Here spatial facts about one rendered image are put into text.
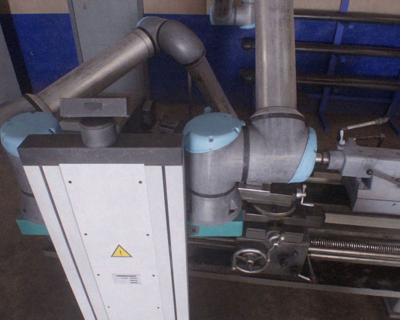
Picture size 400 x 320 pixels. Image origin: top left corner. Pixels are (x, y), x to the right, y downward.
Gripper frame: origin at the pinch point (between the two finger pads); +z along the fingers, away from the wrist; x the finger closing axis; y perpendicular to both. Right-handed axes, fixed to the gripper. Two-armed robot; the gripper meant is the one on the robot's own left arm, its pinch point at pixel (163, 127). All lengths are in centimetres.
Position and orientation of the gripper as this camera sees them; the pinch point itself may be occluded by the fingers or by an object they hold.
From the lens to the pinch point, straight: 181.1
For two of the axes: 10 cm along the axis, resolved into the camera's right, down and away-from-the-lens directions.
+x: 3.7, -7.6, 5.4
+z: -9.3, -2.4, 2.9
